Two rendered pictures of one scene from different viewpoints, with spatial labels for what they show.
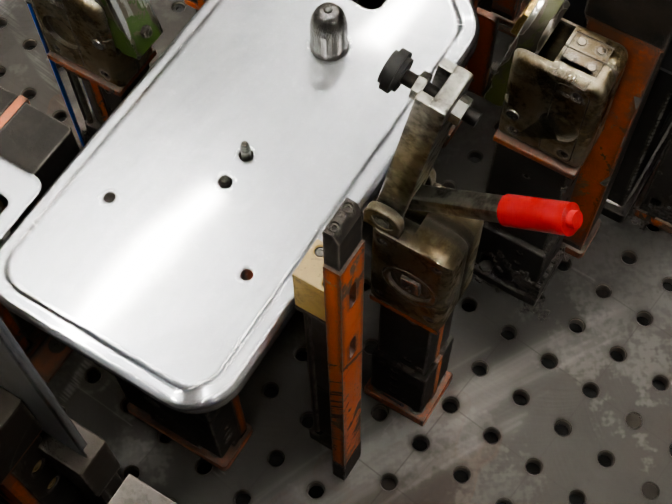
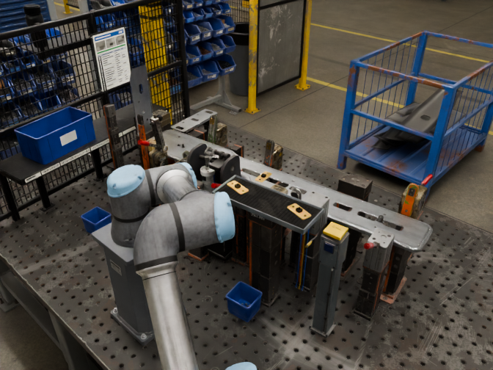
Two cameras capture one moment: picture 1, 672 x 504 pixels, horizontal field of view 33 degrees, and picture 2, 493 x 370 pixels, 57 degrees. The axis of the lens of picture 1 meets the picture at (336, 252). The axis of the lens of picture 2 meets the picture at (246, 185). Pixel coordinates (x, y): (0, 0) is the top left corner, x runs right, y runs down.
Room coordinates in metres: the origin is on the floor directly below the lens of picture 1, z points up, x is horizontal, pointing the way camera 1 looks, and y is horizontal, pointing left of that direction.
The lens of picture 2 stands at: (0.87, -1.87, 2.07)
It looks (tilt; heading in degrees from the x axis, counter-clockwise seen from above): 33 degrees down; 92
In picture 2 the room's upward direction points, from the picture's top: straight up
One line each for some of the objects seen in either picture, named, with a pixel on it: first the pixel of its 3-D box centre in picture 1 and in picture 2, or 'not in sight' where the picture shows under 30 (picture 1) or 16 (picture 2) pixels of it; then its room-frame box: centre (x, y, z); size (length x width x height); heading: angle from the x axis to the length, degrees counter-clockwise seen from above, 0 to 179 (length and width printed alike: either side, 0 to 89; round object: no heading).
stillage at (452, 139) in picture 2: not in sight; (423, 109); (2.21, 1.74, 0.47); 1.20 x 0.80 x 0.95; 48
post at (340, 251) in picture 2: not in sight; (328, 284); (1.10, -0.73, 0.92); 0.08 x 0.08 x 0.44; 57
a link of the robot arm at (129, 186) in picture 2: not in sight; (130, 190); (0.46, -0.70, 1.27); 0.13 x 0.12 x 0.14; 23
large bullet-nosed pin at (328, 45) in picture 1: (328, 32); not in sight; (0.59, 0.00, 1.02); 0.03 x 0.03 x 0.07
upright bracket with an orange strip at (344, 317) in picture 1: (345, 372); (146, 163); (0.31, 0.00, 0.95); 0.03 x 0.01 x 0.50; 147
